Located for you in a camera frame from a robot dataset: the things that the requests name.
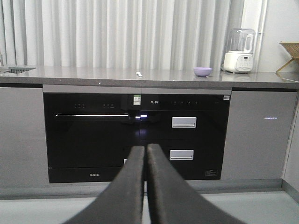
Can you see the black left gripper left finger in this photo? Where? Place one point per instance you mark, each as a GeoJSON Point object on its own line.
{"type": "Point", "coordinates": [122, 201]}

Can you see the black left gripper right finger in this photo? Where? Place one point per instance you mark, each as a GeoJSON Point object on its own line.
{"type": "Point", "coordinates": [172, 200]}

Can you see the purple plastic bowl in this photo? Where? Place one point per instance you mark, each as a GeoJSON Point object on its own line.
{"type": "Point", "coordinates": [202, 71]}

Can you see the black built-in drawer appliance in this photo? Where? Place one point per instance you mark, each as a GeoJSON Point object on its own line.
{"type": "Point", "coordinates": [190, 129]}

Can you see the black built-in dishwasher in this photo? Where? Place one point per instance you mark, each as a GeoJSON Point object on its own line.
{"type": "Point", "coordinates": [89, 135]}

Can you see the grey left cabinet door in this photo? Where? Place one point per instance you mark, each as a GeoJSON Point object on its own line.
{"type": "Point", "coordinates": [23, 156]}

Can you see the grey cabinet door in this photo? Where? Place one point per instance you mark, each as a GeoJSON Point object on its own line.
{"type": "Point", "coordinates": [259, 125]}
{"type": "Point", "coordinates": [23, 156]}

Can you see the grey right cabinet door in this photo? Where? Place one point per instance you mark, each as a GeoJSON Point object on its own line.
{"type": "Point", "coordinates": [259, 125]}

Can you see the white blender with clear jar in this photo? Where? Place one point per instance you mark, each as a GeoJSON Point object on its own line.
{"type": "Point", "coordinates": [239, 51]}

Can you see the white pleated curtain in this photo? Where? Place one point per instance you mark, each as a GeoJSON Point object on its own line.
{"type": "Point", "coordinates": [137, 34]}

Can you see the wooden dish rack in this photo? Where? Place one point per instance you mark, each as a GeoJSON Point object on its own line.
{"type": "Point", "coordinates": [292, 48]}

